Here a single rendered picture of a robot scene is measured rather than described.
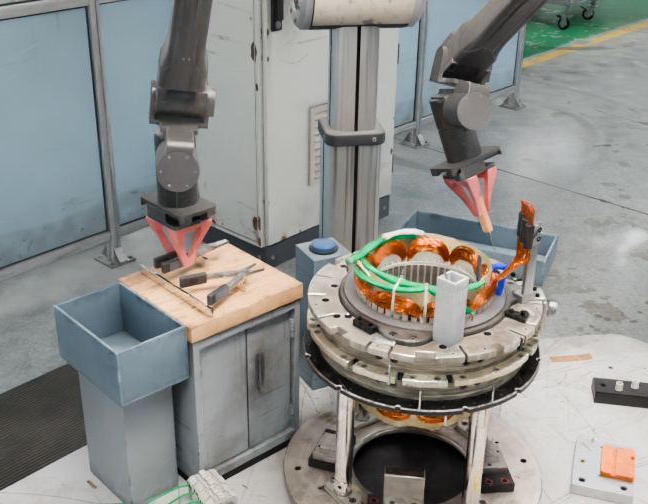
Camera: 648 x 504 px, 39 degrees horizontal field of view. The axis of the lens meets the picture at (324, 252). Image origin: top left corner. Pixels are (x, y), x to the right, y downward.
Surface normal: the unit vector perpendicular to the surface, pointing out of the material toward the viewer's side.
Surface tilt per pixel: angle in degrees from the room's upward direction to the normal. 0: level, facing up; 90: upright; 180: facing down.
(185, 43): 117
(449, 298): 90
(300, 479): 0
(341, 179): 90
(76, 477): 0
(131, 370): 90
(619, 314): 0
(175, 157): 90
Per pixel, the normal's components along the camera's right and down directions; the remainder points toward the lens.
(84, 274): 0.02, -0.90
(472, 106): 0.25, 0.18
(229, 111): -0.67, 0.32
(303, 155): 0.72, 0.31
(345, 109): 0.18, 0.44
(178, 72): 0.09, 0.80
